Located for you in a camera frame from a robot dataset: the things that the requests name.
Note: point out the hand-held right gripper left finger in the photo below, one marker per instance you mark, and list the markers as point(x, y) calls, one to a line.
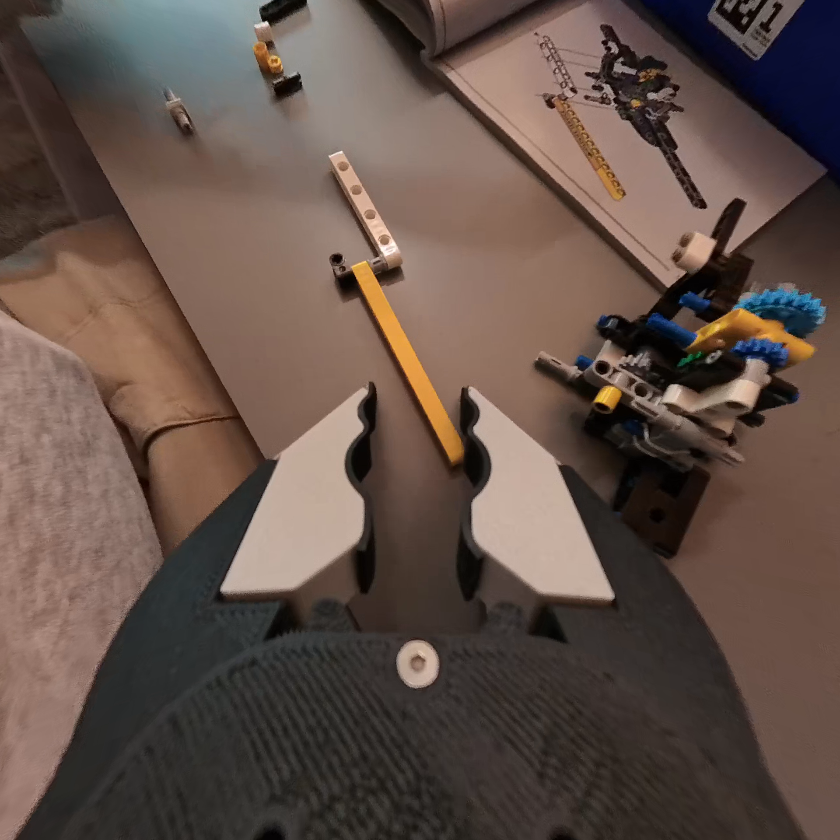
point(308, 505)

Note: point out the open lego instruction booklet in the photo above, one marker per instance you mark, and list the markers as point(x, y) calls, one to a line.
point(512, 85)

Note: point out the grey lego axle pin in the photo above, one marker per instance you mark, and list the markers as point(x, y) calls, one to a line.
point(178, 111)

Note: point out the partly built lego model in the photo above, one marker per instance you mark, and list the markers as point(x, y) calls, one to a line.
point(689, 394)

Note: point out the dark grey lego connector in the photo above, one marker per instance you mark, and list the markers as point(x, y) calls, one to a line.
point(338, 262)

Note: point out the blue box with printed tag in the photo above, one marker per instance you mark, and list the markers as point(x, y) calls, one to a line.
point(814, 85)

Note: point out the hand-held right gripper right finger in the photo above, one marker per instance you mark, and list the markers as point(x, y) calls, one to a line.
point(531, 518)

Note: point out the small white lego bush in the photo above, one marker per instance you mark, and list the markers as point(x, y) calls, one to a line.
point(262, 31)

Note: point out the white lego beam with holes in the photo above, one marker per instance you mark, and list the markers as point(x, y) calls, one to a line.
point(358, 190)

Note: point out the small yellow lego connector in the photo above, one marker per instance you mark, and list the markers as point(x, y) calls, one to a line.
point(268, 58)

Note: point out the long yellow lego beam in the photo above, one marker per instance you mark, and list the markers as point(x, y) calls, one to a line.
point(407, 367)

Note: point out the person's grey sweater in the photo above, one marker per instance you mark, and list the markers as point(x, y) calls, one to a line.
point(59, 525)

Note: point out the long black lego pin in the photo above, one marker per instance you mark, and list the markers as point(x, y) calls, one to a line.
point(282, 8)

